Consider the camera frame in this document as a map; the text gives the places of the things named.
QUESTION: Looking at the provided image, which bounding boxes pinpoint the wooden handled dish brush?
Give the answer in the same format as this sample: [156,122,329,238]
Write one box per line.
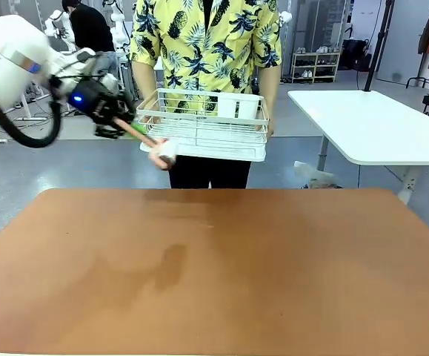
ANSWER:
[113,117,179,164]

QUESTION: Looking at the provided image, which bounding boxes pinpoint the white plastic cutlery holder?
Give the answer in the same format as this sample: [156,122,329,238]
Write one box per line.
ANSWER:
[216,93,262,120]

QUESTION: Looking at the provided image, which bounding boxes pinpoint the clear plastic bag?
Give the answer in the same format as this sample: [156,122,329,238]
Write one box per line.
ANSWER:
[293,159,344,190]

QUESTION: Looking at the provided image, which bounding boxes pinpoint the white power strip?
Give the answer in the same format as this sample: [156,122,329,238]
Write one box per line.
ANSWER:
[402,173,419,194]

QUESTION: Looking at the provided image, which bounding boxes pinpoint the white wire dish rack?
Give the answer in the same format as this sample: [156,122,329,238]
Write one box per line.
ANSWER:
[136,88,270,146]

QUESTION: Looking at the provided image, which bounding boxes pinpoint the person in black clothes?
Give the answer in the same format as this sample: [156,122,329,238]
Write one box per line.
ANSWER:
[61,0,118,77]

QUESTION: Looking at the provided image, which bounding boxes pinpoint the wooden shoe rack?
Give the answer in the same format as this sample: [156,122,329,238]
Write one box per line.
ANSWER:
[290,50,342,84]

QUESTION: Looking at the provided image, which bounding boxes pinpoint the black clothes rail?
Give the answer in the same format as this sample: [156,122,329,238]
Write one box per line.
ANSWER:
[405,5,429,90]

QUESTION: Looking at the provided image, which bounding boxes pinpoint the white side table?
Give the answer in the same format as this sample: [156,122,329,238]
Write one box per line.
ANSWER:
[287,89,429,205]

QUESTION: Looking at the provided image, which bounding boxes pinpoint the black trousers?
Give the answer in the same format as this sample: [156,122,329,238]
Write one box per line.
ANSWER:
[168,154,253,190]

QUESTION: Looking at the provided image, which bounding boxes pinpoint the person's right hand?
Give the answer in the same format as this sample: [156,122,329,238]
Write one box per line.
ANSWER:
[148,147,179,172]

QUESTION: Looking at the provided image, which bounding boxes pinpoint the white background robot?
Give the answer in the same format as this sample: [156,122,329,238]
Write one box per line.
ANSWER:
[44,9,71,51]
[102,0,136,53]

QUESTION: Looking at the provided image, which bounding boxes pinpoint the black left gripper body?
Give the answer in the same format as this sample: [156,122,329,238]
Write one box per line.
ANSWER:
[65,78,127,128]

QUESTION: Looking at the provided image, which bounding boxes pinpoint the person's left forearm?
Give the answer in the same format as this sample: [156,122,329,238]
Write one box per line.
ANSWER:
[257,65,282,122]

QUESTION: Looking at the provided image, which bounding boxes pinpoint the person in yellow pineapple shirt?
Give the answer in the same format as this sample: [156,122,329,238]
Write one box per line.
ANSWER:
[129,0,283,116]

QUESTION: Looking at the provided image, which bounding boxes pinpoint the person's right forearm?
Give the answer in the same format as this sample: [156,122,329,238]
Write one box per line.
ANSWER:
[131,59,163,114]

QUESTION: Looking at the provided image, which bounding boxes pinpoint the white plastic drip tray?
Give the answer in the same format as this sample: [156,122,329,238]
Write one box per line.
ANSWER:
[139,136,267,163]

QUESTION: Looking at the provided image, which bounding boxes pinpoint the black tripod pole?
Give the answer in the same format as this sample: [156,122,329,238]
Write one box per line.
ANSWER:
[363,0,396,93]

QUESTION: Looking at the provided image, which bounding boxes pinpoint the black bag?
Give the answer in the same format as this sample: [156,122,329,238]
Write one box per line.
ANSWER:
[341,38,371,72]

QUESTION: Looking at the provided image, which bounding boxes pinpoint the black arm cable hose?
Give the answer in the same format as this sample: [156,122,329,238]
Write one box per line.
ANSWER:
[0,76,63,149]

